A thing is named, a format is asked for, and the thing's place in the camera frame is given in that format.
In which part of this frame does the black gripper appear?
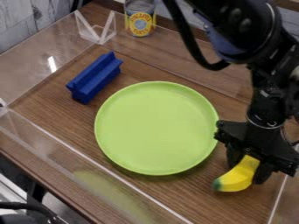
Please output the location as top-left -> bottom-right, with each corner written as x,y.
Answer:
215,120 -> 299,185

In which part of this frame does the blue plastic block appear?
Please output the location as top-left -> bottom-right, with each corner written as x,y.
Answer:
65,52 -> 123,104

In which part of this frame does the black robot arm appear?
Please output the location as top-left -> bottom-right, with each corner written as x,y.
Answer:
185,0 -> 299,184

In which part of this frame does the yellow toy banana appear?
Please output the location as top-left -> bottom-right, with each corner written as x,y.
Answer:
212,155 -> 259,193

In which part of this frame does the yellow labelled tin can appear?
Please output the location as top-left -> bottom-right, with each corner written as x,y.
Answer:
124,0 -> 156,38

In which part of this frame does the clear acrylic tray wall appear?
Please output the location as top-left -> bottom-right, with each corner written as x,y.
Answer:
0,15 -> 284,224

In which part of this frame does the black metal table mount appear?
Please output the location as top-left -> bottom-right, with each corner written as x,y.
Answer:
25,181 -> 69,224

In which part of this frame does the green plastic plate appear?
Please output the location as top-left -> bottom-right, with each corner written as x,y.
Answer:
95,81 -> 219,176

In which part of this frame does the clear acrylic corner bracket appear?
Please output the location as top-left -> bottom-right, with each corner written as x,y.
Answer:
75,10 -> 117,46

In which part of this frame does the black cable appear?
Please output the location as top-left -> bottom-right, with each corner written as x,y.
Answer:
161,0 -> 232,72

